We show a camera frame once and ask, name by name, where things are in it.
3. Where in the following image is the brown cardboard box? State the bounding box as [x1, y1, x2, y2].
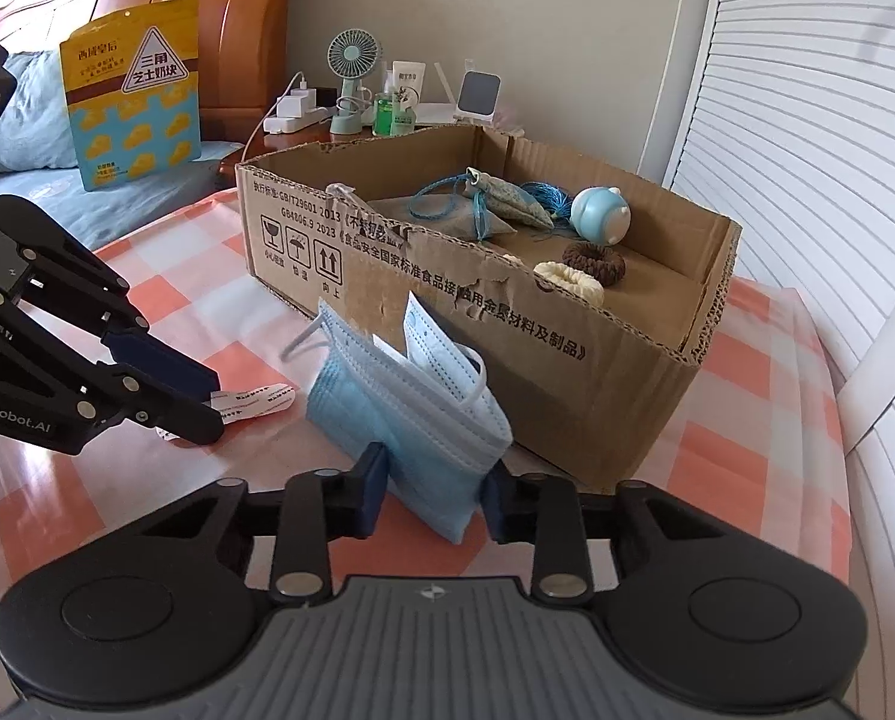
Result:
[235, 122, 741, 488]

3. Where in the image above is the white power strip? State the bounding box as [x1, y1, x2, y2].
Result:
[262, 103, 336, 134]

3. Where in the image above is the yellow snack bag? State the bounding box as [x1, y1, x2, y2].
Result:
[59, 0, 203, 192]

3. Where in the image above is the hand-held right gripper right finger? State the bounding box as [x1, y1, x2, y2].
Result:
[481, 461, 726, 605]

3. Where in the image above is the blue tassel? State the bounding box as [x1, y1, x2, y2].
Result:
[521, 181, 575, 227]

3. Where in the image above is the blue-grey bed sheet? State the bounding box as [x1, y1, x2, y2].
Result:
[0, 139, 246, 252]

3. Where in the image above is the blue pillow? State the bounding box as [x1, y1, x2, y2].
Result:
[0, 51, 74, 175]

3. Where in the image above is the brown hair scrunchie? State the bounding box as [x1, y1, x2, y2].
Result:
[563, 241, 627, 287]

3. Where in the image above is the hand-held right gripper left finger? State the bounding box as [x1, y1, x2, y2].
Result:
[128, 441, 389, 608]

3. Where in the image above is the blue bear toy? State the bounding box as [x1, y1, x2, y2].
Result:
[569, 186, 632, 245]

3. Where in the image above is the pink checkered tablecloth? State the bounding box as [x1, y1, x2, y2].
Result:
[0, 187, 854, 720]

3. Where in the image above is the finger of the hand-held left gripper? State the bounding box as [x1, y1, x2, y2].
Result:
[0, 195, 220, 391]
[80, 366, 227, 446]

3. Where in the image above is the white tube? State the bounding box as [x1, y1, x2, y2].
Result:
[394, 60, 426, 102]

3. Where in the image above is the wooden nightstand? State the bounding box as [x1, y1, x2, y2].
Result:
[241, 124, 344, 166]

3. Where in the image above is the cream hair scrunchie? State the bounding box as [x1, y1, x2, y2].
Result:
[533, 260, 606, 308]

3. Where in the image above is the mint green desk fan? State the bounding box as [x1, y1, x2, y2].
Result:
[326, 30, 377, 134]

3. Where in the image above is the white stand with grey panel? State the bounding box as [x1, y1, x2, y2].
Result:
[453, 69, 503, 125]

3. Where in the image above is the white louvered closet door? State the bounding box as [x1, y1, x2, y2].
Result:
[661, 0, 895, 451]
[841, 330, 895, 720]

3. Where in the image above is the stack of blue face masks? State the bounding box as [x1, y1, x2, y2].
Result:
[283, 296, 515, 545]

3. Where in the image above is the blue patterned sachet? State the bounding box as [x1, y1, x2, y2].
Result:
[464, 169, 555, 231]

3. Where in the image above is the wooden headboard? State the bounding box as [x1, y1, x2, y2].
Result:
[0, 0, 302, 147]

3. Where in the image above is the white red-printed strip packet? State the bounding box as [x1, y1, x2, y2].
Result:
[208, 384, 297, 422]

